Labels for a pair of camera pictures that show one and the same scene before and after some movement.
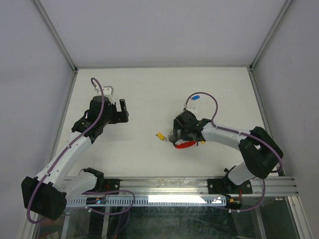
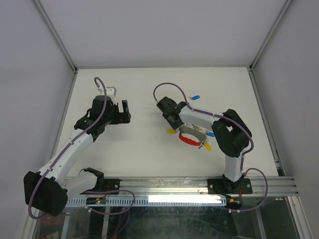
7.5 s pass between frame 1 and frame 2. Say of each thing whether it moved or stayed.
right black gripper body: moved
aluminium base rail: stayed
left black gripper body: stayed
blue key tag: stayed
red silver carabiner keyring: moved
